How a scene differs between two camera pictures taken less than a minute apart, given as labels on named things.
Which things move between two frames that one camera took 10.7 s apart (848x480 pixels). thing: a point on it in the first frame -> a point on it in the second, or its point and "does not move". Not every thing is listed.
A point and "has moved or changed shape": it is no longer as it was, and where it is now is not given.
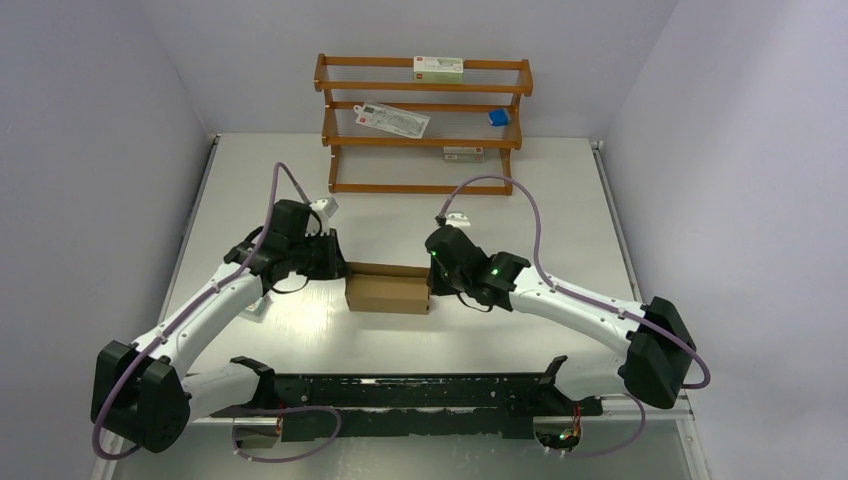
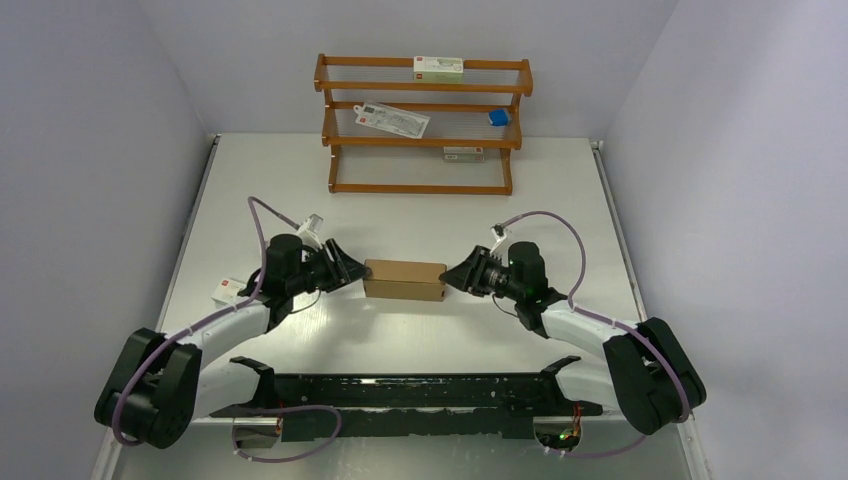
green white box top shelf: x=438 y=69 does not move
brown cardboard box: x=387 y=288 has moved or changed shape
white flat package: x=392 y=119 does not move
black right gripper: x=436 y=287 -> x=468 y=275
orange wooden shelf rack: x=422 y=126 does not move
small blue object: x=499 y=118 does not move
